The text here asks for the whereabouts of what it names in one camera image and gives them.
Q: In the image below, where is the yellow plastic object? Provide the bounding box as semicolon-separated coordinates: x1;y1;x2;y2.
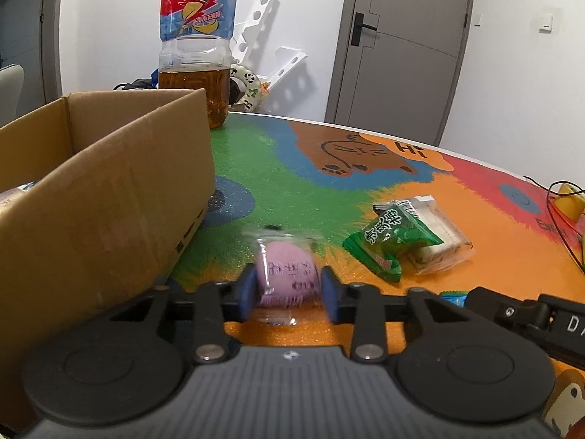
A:
554;183;585;220

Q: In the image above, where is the purple snack packet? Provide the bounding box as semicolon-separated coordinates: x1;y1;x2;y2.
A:
244;226;327;327

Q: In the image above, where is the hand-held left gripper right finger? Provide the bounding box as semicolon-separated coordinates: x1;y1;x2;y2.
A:
322;267;476;363

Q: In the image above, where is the green snack packet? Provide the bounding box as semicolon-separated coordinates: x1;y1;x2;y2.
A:
342;200;445;284

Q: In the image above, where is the large iced tea bottle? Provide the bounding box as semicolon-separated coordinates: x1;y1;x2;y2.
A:
158;0;241;130

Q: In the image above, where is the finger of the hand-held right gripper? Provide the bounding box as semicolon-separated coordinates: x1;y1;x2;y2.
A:
466;286;555;337

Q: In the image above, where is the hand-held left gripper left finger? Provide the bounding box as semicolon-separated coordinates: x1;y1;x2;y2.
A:
107;265;259;364

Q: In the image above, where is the brown cardboard box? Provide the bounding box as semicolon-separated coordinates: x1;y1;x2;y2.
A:
0;88;216;435

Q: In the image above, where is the dark cloth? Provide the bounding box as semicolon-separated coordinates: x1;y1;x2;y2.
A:
114;78;161;92

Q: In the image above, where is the short white perforated rack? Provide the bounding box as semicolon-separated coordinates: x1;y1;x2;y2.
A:
256;46;307;101

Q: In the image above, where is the black cable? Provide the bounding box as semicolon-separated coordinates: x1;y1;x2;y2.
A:
523;176;585;275

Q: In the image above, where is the tall white perforated rack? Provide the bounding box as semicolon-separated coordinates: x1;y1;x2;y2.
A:
229;0;278;69

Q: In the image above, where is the black door handle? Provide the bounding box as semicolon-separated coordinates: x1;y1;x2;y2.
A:
351;13;379;47

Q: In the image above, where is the clear wafer packet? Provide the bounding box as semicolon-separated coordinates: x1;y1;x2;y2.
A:
397;196;475;276

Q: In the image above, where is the grey room door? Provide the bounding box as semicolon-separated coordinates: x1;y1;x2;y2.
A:
325;0;477;147

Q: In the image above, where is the dark side door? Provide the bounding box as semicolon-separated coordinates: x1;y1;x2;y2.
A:
0;0;67;106

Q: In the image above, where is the white blue snack packet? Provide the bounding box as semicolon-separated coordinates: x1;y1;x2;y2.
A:
0;182;39;206

